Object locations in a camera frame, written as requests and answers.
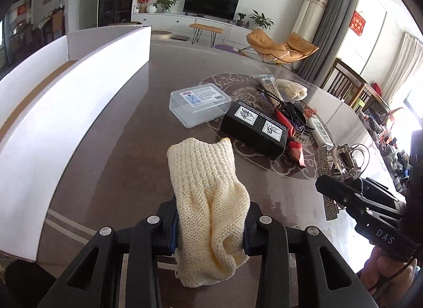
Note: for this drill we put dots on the wooden bench black legs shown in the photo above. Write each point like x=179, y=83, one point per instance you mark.
x=200, y=28

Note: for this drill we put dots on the small potted plant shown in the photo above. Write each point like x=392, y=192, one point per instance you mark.
x=241, y=17

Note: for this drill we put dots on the person's right hand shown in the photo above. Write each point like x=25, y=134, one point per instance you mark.
x=378, y=266

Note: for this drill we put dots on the green potted plant left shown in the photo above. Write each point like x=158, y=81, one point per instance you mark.
x=166, y=5

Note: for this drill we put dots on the cream knitted glove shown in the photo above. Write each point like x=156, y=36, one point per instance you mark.
x=212, y=207
x=291, y=90

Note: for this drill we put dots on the wooden dining chair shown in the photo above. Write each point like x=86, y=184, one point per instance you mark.
x=349, y=87

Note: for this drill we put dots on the clear plastic buckle object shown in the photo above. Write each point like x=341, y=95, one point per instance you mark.
x=348, y=162

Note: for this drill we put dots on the black box with labels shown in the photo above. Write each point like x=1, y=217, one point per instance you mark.
x=256, y=130

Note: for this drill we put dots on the white standing air conditioner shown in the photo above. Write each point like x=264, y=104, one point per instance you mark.
x=309, y=18

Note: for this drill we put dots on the green potted plant right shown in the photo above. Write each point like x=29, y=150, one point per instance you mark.
x=261, y=20

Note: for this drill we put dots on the red snack wrapper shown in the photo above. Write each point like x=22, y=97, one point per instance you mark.
x=294, y=148

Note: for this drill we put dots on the white cardboard box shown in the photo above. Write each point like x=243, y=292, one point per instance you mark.
x=63, y=110

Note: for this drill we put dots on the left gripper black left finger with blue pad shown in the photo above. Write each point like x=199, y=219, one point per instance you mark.
x=93, y=277

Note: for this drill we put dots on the beige pet bed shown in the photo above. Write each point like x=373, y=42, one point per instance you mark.
x=161, y=35

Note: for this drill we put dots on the red flower vase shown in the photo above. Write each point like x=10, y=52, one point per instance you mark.
x=142, y=5

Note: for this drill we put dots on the bag of wooden chopsticks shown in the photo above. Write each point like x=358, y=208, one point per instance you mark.
x=268, y=83

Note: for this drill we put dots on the white tv cabinet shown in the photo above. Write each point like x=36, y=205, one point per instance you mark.
x=181, y=25

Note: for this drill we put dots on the clear plastic storage box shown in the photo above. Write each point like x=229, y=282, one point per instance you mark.
x=200, y=104

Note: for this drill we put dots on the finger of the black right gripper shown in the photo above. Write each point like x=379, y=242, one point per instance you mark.
x=340, y=192

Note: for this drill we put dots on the white ribbed rectangular box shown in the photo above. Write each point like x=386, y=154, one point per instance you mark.
x=319, y=133

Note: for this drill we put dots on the green potted plant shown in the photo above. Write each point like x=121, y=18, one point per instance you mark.
x=261, y=20
x=166, y=5

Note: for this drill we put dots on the black flat television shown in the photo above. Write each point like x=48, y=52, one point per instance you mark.
x=222, y=9

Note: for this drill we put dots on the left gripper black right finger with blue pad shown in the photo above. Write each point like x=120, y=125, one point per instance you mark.
x=324, y=279

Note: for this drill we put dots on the grey curtain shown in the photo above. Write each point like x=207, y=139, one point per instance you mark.
x=324, y=39

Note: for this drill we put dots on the orange rocking lounge chair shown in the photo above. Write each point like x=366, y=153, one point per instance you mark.
x=295, y=48

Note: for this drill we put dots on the red paper window decoration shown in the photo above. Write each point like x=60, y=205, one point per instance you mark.
x=357, y=24

